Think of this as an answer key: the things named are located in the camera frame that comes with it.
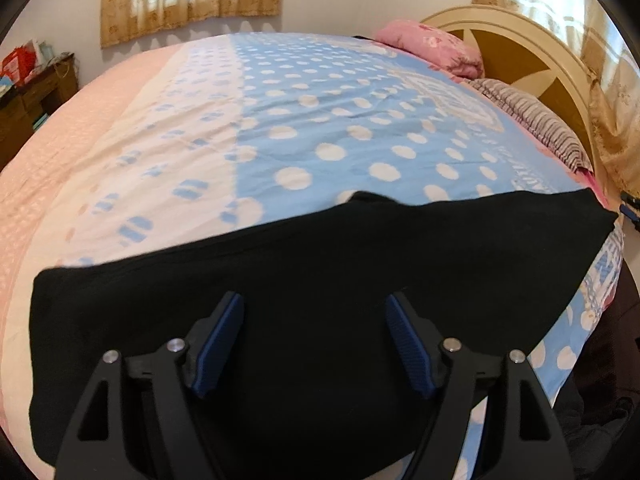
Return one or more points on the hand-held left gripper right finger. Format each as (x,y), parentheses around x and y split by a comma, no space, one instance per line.
(407,340)

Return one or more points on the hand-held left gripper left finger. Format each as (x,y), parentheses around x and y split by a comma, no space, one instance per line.
(220,340)

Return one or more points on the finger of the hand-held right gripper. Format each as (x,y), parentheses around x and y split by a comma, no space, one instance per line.
(631,210)

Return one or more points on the black pants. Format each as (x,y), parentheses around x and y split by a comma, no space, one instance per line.
(310,280)

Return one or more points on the beige patterned curtain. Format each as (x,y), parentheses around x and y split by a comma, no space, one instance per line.
(190,15)
(615,110)

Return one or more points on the striped pillow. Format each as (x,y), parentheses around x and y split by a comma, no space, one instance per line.
(530,110)

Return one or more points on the person's dark clothing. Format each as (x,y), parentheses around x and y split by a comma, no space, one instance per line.
(610,360)

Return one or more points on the cream wooden headboard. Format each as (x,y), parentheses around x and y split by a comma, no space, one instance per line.
(500,16)

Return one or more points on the blue polka dot bed sheet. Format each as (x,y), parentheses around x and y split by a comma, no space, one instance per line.
(325,110)

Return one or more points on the pink bed sheet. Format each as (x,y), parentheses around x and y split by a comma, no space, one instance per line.
(75,135)

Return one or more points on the pink floral pillow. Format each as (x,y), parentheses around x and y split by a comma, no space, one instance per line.
(430,45)

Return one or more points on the teal box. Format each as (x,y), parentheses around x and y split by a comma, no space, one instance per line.
(41,120)

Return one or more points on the brown wooden desk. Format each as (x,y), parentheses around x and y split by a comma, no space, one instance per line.
(25,110)

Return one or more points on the red box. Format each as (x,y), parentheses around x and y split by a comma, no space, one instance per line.
(17,65)

